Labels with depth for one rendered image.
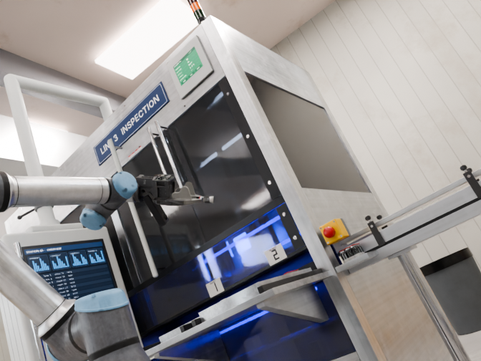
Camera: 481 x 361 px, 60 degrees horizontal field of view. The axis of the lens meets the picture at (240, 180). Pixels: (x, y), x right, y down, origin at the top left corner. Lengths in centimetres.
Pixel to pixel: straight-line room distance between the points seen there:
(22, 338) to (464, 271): 380
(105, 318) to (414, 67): 509
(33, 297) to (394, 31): 535
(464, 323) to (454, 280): 40
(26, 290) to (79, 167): 149
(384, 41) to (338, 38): 60
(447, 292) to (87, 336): 392
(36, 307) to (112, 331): 22
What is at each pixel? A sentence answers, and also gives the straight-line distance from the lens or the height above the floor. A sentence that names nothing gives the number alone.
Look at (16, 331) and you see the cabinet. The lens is 197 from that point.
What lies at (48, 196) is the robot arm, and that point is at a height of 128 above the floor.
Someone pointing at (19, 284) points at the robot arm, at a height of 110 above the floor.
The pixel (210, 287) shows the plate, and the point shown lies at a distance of 186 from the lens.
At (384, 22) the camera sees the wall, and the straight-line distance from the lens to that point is 598.
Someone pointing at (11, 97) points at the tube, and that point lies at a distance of 256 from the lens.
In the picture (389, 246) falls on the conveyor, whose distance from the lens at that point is 159.
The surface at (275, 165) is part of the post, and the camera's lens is 164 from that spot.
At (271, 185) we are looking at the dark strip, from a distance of 165.
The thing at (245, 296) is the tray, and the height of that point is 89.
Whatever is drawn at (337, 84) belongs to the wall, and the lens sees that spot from 582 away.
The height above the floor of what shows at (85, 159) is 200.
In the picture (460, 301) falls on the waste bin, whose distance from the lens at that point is 459.
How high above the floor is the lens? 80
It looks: 19 degrees up
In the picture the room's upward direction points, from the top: 24 degrees counter-clockwise
